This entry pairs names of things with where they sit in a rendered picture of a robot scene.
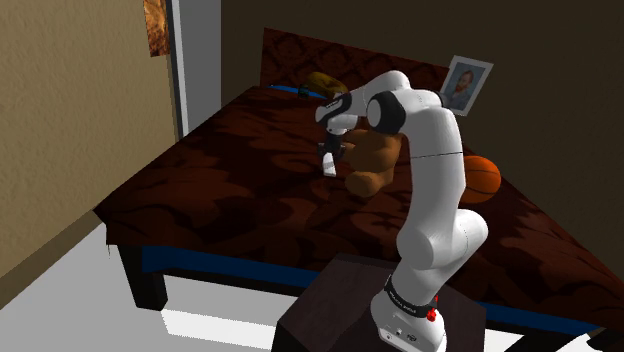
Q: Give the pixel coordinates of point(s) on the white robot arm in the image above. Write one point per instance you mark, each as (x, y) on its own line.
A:
(434, 146)

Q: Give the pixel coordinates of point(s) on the white rectangular object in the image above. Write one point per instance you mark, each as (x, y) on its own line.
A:
(329, 166)

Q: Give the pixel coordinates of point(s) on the orange basketball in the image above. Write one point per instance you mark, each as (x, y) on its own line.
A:
(482, 179)

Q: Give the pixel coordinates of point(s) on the brown teddy bear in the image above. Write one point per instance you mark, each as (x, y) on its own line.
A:
(373, 153)

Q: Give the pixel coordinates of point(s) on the grey door with white frame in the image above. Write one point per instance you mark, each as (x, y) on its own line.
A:
(200, 63)

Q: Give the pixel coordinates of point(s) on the brown wall picture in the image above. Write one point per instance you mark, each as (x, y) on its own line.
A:
(156, 27)

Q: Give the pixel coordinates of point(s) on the framed portrait picture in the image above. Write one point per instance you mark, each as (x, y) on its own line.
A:
(463, 86)

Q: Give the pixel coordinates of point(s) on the yellow rounded object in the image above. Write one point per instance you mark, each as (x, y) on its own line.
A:
(325, 84)

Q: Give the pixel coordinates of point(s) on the bed with dark red cover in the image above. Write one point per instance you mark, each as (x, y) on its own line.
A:
(234, 195)

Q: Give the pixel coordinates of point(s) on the small dark green object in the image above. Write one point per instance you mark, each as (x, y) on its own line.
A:
(303, 91)

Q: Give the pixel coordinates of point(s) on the dark robot stand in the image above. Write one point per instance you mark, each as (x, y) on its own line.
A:
(331, 307)

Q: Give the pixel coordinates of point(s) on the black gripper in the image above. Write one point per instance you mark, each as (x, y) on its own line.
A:
(334, 142)

